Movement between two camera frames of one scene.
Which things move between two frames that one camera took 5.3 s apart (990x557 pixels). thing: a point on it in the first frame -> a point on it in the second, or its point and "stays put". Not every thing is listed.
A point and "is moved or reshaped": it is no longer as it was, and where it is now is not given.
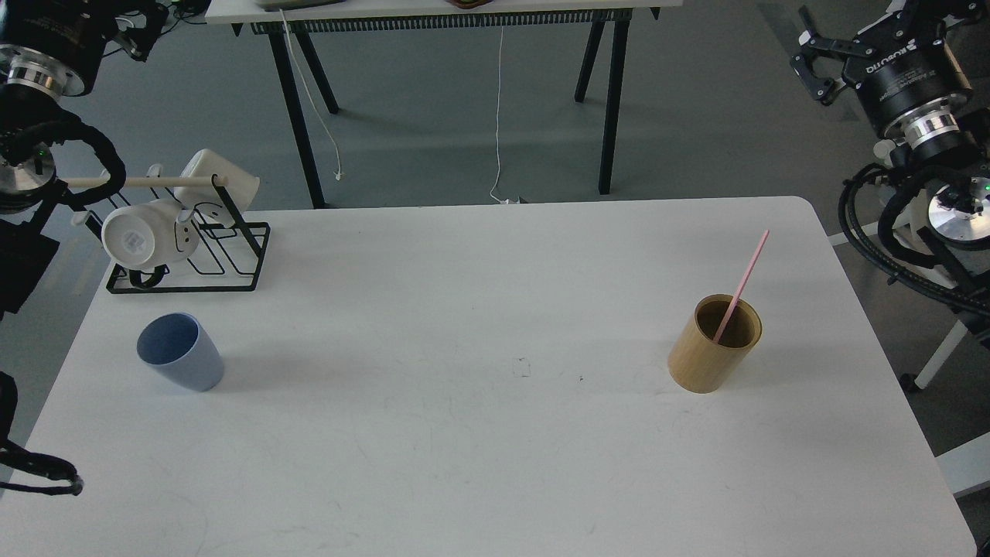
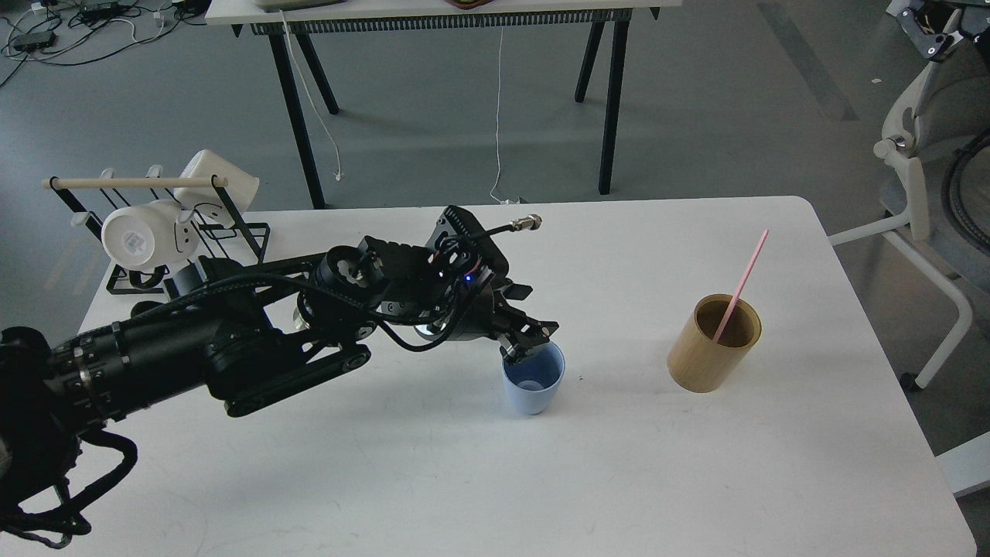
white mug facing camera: (148, 234) stays put
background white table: (311, 18) stays put
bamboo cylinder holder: (698, 365) stays put
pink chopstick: (740, 285) stays put
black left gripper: (56, 46) -> (481, 310)
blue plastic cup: (177, 346) is moved or reshaped
